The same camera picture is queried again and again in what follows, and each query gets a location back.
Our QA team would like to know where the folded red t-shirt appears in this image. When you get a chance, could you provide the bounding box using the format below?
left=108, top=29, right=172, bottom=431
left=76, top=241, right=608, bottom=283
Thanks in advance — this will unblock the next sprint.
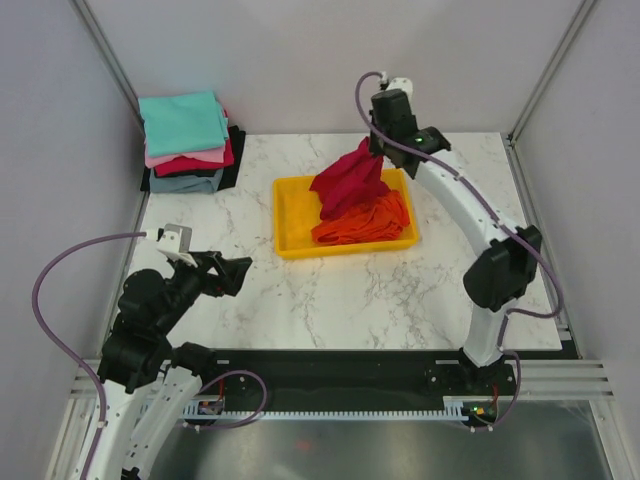
left=153, top=139, right=234, bottom=178

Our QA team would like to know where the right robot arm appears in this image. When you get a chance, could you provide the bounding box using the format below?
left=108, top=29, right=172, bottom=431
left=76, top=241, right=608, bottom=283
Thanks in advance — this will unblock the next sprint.
left=370, top=79, right=542, bottom=369

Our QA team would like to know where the orange t-shirt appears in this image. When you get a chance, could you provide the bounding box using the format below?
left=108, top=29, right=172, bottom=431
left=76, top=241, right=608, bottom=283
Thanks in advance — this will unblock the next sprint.
left=311, top=190, right=410, bottom=246

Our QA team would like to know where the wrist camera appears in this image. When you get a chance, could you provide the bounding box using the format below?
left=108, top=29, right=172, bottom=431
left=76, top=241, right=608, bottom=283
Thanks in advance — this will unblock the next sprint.
left=156, top=224, right=197, bottom=267
left=378, top=71, right=414, bottom=100

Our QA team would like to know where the aluminium front rail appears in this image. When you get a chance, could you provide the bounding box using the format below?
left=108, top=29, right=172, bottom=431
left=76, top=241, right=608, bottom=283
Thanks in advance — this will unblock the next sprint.
left=69, top=357, right=615, bottom=401

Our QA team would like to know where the folded grey-blue t-shirt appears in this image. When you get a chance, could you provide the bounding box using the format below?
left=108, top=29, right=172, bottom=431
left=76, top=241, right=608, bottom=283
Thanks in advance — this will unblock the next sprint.
left=149, top=169, right=224, bottom=194

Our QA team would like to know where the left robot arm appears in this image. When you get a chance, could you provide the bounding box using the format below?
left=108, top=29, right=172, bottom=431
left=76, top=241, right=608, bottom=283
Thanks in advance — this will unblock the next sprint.
left=72, top=252, right=252, bottom=479

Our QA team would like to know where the yellow plastic tray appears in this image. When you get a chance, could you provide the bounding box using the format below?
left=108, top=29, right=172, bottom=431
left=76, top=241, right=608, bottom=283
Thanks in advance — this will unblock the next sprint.
left=273, top=169, right=420, bottom=260

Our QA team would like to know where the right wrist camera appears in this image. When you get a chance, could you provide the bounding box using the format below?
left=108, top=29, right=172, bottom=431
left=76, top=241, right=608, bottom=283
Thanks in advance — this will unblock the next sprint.
left=378, top=71, right=414, bottom=100

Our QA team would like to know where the right aluminium frame post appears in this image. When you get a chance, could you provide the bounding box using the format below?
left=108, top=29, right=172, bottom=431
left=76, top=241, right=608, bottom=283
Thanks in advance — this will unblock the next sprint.
left=506, top=0, right=599, bottom=146

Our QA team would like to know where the crimson red t-shirt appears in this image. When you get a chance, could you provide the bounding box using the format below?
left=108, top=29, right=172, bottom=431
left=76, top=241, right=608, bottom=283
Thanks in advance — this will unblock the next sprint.
left=309, top=137, right=389, bottom=220

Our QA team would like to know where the folded black t-shirt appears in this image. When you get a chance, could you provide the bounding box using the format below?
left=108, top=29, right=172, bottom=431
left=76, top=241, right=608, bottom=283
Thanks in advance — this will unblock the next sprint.
left=140, top=126, right=246, bottom=194

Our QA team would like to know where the folded pink t-shirt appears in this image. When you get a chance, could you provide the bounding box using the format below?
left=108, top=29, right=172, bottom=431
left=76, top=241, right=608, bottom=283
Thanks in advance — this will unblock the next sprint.
left=144, top=147, right=225, bottom=168

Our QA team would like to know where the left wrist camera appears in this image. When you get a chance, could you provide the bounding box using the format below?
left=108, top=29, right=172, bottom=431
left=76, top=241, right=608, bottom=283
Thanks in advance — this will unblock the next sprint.
left=156, top=224, right=197, bottom=267

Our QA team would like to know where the aluminium frame post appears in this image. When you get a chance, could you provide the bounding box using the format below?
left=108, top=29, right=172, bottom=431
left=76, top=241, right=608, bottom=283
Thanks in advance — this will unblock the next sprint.
left=506, top=0, right=599, bottom=146
left=68, top=0, right=143, bottom=130

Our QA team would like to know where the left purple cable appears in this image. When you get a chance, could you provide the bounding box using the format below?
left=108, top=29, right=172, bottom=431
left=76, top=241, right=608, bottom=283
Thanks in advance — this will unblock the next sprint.
left=31, top=230, right=151, bottom=480

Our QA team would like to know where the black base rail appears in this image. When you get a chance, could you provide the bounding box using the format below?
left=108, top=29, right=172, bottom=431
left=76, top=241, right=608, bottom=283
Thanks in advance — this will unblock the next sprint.
left=205, top=350, right=516, bottom=414

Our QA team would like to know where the white slotted cable duct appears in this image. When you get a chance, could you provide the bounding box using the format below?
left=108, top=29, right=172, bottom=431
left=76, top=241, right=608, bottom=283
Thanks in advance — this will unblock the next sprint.
left=180, top=399, right=495, bottom=423

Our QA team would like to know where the left aluminium frame post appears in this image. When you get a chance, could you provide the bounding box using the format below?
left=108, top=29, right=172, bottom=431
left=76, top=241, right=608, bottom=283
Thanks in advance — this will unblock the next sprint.
left=68, top=0, right=143, bottom=130

